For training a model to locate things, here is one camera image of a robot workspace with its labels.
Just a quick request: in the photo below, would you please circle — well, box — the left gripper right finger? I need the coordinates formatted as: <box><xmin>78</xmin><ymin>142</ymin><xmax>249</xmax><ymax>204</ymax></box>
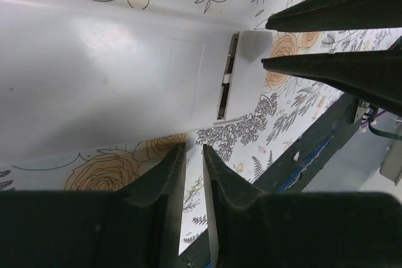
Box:
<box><xmin>203</xmin><ymin>145</ymin><xmax>401</xmax><ymax>267</ymax></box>

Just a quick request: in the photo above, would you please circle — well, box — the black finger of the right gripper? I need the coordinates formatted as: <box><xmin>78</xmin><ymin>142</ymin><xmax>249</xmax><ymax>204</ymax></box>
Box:
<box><xmin>265</xmin><ymin>0</ymin><xmax>401</xmax><ymax>32</ymax></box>

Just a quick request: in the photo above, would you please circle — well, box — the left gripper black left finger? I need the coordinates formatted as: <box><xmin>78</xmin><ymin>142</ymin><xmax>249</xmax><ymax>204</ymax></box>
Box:
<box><xmin>1</xmin><ymin>143</ymin><xmax>186</xmax><ymax>267</ymax></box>

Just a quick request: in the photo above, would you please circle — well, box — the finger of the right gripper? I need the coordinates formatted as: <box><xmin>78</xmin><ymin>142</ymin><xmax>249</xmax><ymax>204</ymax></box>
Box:
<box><xmin>261</xmin><ymin>38</ymin><xmax>401</xmax><ymax>114</ymax></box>

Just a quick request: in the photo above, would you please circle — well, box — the white battery cover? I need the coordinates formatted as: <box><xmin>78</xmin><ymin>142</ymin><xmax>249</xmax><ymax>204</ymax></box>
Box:
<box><xmin>214</xmin><ymin>30</ymin><xmax>273</xmax><ymax>126</ymax></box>

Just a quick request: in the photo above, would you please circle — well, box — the white remote control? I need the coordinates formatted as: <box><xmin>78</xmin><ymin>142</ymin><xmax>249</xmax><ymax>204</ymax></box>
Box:
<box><xmin>0</xmin><ymin>0</ymin><xmax>274</xmax><ymax>168</ymax></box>

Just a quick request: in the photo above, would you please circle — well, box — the floral table mat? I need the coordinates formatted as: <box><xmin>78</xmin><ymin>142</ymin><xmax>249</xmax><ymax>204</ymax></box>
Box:
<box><xmin>1</xmin><ymin>0</ymin><xmax>401</xmax><ymax>251</ymax></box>

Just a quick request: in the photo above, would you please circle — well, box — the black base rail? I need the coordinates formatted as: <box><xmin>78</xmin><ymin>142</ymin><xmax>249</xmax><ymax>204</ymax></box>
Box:
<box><xmin>177</xmin><ymin>94</ymin><xmax>365</xmax><ymax>268</ymax></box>

